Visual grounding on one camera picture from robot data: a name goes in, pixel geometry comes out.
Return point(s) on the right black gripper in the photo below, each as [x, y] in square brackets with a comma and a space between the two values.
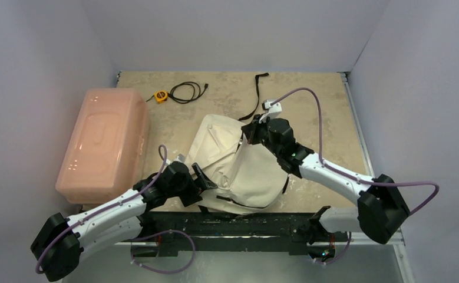
[252, 130]

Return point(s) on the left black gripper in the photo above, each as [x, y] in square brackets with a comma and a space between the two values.
[202, 184]

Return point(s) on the beige canvas backpack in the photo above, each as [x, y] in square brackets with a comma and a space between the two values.
[247, 177]

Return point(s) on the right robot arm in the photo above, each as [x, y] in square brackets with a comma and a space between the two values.
[379, 208]

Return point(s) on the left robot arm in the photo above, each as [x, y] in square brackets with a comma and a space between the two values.
[63, 242]

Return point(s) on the pink plastic storage box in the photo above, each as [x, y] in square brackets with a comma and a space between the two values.
[106, 152]

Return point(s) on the yellow tape measure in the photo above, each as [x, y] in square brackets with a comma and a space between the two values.
[161, 96]

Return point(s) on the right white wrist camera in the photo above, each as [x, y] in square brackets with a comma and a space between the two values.
[271, 109]

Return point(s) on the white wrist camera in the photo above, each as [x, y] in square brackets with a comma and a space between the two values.
[180, 158]
[271, 109]

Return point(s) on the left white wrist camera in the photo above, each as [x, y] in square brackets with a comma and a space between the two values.
[180, 158]

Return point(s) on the black table front rail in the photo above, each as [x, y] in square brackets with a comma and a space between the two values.
[293, 233]

